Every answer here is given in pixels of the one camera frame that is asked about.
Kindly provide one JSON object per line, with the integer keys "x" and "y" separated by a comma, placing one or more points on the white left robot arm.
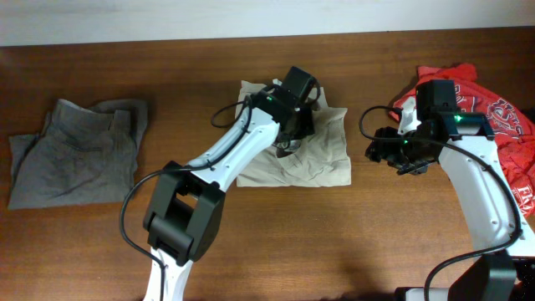
{"x": 185, "y": 209}

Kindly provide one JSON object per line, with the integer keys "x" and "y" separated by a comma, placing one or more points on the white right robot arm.
{"x": 501, "y": 265}

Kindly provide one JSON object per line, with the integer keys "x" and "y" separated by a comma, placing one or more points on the beige khaki shorts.
{"x": 320, "y": 160}

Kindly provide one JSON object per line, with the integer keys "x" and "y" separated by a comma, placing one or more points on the grey folded shorts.
{"x": 81, "y": 156}

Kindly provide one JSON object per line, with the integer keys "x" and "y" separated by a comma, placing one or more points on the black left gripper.
{"x": 308, "y": 125}

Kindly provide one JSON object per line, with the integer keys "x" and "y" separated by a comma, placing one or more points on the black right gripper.
{"x": 384, "y": 149}

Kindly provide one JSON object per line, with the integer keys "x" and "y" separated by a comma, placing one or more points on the red printed t-shirt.
{"x": 514, "y": 131}

